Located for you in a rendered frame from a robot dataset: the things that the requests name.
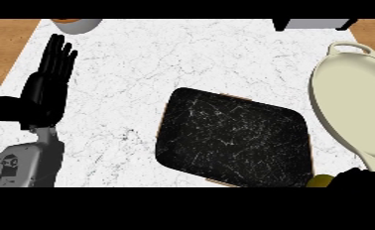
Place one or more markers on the yellow-green pear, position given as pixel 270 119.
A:
pixel 319 181

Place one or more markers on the grey round cup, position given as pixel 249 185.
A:
pixel 77 25

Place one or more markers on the cream white pot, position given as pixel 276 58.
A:
pixel 344 101

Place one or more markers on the black scratched tray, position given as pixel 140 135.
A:
pixel 233 138

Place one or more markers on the grey appliance with black legs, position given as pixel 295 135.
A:
pixel 311 24

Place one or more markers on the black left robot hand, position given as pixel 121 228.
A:
pixel 46 85

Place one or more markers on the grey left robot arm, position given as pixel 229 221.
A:
pixel 29 161

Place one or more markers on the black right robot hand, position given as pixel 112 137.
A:
pixel 353 177

